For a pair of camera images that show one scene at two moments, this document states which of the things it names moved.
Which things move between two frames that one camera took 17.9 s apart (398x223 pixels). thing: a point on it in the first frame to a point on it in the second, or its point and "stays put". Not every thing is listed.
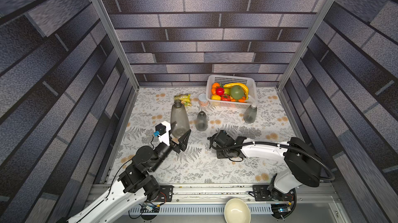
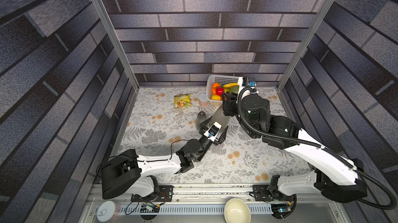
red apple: x=219 y=91 stays put
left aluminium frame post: x=111 y=28 stays put
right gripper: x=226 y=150 to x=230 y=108
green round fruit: x=237 y=92 stays put
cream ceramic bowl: x=237 y=211 stays put
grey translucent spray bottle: x=201 y=124 stays put
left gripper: x=181 y=146 to x=203 y=125
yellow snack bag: x=185 y=99 stays put
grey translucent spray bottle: x=180 y=122 to x=219 y=116
